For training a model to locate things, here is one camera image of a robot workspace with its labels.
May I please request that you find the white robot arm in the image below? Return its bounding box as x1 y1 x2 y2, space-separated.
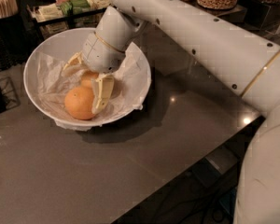
81 0 280 224

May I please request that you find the black wire rack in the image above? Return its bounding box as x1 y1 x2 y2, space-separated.
0 77 21 114

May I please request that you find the white paper liner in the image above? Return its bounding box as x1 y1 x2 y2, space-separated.
36 44 151 131

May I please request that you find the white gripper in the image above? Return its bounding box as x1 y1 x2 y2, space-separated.
62 32 125 114

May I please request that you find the white bowl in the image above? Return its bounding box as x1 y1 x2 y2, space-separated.
23 27 152 132

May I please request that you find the orange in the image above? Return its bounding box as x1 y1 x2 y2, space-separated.
64 86 94 120
80 71 99 88

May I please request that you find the grey box under table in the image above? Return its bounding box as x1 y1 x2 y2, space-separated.
192 147 238 188
219 188 237 217

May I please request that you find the black tray of tea bags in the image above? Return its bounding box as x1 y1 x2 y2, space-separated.
27 0 111 26

